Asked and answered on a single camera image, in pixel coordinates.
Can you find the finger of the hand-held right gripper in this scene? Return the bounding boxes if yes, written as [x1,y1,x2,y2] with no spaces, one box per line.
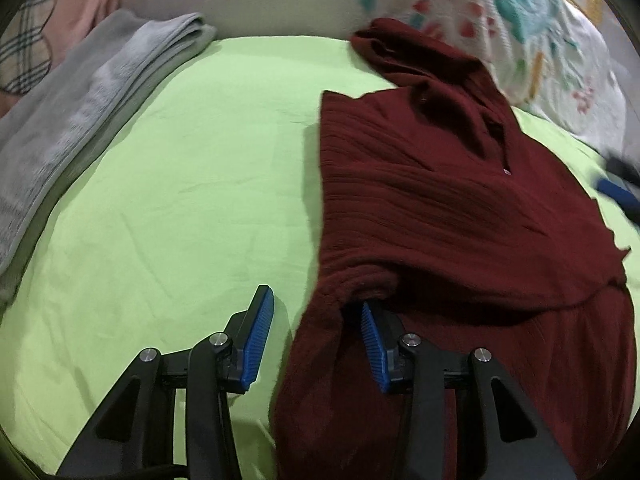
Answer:
[595,155,640,221]

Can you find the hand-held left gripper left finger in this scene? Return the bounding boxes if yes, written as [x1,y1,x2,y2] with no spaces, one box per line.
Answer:
[54,284,276,480]

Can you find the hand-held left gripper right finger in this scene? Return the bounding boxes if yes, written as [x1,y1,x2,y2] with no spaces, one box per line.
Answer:
[360,301,577,480]

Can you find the maroon knit sweater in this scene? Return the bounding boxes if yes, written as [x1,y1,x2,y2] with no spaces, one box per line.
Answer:
[270,17,637,480]

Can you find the green bed sheet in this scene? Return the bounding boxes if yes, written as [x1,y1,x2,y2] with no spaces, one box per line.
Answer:
[0,35,640,480]

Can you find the white floral quilt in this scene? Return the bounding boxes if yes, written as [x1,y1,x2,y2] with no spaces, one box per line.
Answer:
[117,0,632,152]

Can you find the folded grey cloth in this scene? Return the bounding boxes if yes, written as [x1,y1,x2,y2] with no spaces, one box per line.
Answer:
[0,11,218,307]

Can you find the pink plaid-patch cloth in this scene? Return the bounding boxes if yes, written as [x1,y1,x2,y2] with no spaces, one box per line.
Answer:
[0,0,122,117]

